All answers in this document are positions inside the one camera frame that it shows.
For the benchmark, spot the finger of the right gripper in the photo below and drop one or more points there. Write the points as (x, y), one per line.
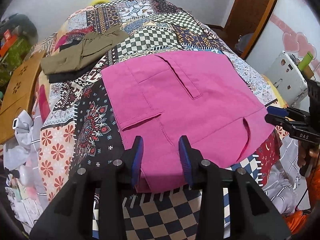
(289, 112)
(297, 129)

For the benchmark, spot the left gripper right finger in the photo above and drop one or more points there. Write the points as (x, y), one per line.
(252, 214)

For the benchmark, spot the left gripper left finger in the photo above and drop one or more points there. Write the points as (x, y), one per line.
(70, 214)

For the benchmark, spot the pink pants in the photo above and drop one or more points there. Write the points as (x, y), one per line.
(199, 94)

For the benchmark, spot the right hand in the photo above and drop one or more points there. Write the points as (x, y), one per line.
(308, 157)

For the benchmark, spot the white device with stickers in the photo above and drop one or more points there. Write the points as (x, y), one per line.
(287, 78)

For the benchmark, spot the patchwork patterned bedspread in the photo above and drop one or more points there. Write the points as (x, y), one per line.
(80, 129)

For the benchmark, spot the small white smartwatch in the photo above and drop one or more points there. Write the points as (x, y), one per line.
(14, 124)

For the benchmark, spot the wooden lap desk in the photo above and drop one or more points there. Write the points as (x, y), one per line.
(19, 94)

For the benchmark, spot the black folded garment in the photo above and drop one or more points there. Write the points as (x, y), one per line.
(73, 60)

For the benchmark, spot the green patterned storage bag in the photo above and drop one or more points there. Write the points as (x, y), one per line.
(13, 58)

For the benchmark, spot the olive green folded pants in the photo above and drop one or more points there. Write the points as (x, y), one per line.
(113, 35)

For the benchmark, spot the orange box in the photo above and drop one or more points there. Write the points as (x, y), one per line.
(9, 40)

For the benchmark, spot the grey neck pillow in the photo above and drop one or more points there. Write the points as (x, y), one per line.
(24, 27)

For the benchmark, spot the yellow round object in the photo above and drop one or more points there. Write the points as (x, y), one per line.
(95, 2)

